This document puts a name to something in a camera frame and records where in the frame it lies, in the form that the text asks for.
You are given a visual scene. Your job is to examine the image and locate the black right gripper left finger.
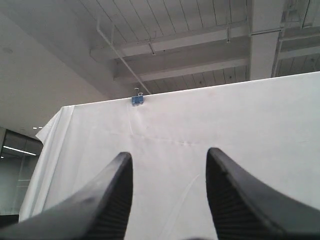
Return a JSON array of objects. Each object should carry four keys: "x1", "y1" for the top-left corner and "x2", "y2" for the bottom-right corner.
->
[{"x1": 0, "y1": 152, "x2": 133, "y2": 240}]

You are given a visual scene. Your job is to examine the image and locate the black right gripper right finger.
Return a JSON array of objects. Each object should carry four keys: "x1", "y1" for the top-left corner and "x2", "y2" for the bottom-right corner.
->
[{"x1": 205, "y1": 147, "x2": 320, "y2": 240}]

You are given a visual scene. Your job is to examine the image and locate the white curtain backdrop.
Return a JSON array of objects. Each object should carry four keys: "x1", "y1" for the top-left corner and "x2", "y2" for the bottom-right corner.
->
[{"x1": 19, "y1": 72, "x2": 320, "y2": 240}]

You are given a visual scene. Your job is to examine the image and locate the blue binder clip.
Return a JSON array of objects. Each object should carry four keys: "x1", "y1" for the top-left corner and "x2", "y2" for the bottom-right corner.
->
[{"x1": 131, "y1": 87, "x2": 144, "y2": 105}]

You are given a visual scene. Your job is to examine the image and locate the white ceiling pipe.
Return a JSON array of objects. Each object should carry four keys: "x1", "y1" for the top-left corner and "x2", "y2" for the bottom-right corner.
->
[{"x1": 96, "y1": 18, "x2": 152, "y2": 95}]

